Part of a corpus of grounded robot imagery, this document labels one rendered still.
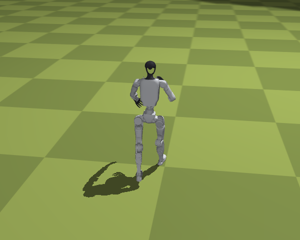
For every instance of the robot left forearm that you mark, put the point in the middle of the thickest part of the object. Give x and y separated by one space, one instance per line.
136 98

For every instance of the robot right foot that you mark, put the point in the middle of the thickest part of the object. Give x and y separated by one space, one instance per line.
161 162

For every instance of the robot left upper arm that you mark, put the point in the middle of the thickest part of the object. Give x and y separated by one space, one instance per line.
134 88

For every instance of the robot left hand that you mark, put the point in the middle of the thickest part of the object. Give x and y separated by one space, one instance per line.
137 103

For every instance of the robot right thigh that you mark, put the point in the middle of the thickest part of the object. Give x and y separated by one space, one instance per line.
160 128

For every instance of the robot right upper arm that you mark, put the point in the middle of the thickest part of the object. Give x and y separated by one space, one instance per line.
164 84

